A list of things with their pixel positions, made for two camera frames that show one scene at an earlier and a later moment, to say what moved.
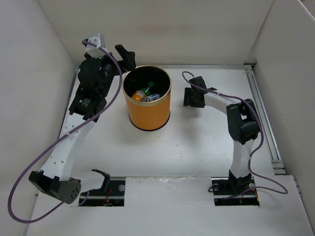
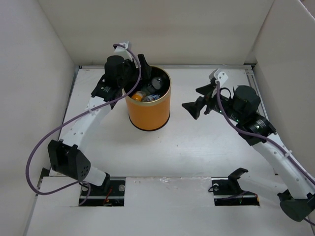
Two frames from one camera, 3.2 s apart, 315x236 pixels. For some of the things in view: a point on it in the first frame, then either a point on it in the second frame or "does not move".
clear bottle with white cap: [152, 97] does not move
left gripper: [128, 61] -> [145, 69]
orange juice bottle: [139, 95] does not move
